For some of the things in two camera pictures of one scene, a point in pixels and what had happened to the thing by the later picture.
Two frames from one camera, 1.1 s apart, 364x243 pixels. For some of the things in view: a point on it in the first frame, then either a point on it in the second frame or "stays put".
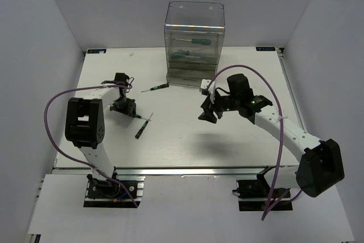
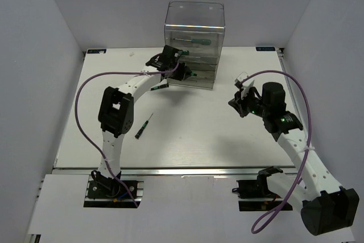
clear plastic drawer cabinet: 194,32 stays put
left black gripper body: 124,105 → 180,73
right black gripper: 207,114 → 238,107
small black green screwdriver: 137,135 stays put
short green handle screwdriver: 205,41 stays put
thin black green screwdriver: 157,87 stays put
